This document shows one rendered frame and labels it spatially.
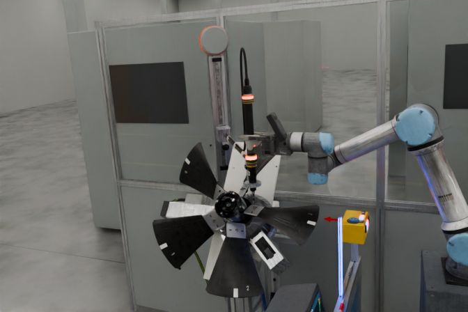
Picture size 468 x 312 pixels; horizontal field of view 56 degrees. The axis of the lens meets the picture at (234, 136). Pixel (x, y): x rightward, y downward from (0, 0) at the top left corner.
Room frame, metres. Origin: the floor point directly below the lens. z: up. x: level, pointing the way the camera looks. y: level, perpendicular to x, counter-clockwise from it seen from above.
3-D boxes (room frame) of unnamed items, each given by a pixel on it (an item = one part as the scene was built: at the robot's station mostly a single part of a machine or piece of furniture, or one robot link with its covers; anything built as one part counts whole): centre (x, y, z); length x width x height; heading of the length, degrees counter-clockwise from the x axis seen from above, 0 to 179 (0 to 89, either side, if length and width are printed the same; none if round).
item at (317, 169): (1.60, -0.32, 1.38); 0.11 x 0.08 x 0.11; 149
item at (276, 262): (1.70, -0.12, 0.98); 0.20 x 0.16 x 0.20; 156
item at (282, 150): (1.65, -0.17, 1.47); 0.12 x 0.08 x 0.09; 66
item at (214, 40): (2.40, 0.07, 1.88); 0.17 x 0.15 x 0.16; 66
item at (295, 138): (1.62, -0.24, 1.48); 0.08 x 0.05 x 0.08; 156
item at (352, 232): (1.81, -0.51, 1.02); 0.16 x 0.10 x 0.11; 156
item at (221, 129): (2.30, 0.05, 1.39); 0.10 x 0.07 x 0.08; 11
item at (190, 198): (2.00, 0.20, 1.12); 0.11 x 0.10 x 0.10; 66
